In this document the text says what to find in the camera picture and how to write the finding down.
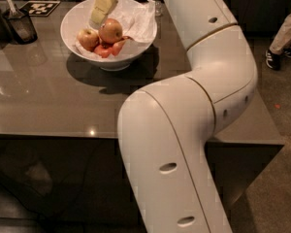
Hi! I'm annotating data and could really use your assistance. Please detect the small clear glass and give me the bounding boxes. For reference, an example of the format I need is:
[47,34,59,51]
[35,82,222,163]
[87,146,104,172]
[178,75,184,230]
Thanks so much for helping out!
[154,0,162,17]

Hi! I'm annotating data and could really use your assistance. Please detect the white utensil handle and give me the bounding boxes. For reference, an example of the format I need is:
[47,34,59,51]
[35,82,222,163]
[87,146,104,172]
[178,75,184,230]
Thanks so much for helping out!
[6,0,17,18]

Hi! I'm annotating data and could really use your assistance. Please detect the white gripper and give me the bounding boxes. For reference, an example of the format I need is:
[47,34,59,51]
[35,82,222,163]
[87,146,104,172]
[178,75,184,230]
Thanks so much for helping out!
[90,0,117,28]

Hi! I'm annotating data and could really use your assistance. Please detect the large top apple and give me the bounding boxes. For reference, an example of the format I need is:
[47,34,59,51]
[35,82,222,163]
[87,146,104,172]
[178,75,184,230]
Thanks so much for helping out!
[98,18,123,44]

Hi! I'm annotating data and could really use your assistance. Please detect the red bottom apple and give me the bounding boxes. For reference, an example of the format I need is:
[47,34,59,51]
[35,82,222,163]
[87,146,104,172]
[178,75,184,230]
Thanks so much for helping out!
[94,45,113,58]

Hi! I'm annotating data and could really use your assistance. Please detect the white paper towel liner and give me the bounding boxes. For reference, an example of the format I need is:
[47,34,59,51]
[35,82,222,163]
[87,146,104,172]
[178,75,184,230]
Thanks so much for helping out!
[75,0,157,62]

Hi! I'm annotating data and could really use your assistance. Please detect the black white fiducial marker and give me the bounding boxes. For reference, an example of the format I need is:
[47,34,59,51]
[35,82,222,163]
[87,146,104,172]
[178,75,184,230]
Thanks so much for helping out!
[21,1,60,17]

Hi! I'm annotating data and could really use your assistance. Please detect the black white sneaker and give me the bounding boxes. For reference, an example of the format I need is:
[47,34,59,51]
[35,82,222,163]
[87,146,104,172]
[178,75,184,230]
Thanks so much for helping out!
[266,50,280,71]

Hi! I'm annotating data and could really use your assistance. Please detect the black mesh container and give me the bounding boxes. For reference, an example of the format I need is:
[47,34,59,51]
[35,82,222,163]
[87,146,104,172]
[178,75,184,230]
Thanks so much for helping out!
[3,10,38,45]

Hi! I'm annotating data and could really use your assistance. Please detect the white ceramic bowl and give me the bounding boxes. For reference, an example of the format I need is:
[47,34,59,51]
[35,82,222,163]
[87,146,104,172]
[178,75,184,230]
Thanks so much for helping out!
[60,0,149,71]

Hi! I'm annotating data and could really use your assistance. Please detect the red apple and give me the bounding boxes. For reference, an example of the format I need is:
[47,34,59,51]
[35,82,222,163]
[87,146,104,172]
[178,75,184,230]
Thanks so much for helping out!
[112,36,132,56]
[94,45,113,58]

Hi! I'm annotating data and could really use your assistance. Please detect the person leg beige trousers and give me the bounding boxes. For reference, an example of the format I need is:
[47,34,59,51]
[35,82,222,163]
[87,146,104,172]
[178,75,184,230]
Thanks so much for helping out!
[270,12,291,54]

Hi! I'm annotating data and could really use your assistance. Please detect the red right apple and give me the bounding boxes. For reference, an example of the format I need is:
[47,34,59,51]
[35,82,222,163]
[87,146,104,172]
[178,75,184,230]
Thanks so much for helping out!
[112,36,132,56]

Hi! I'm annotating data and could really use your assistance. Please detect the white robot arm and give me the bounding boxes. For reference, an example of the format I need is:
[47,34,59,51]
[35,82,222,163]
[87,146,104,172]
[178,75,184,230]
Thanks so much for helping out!
[117,0,257,233]

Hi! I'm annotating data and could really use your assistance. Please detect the yellow-red left apple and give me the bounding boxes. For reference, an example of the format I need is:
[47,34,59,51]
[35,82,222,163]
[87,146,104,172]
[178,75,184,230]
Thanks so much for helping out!
[77,28,100,51]

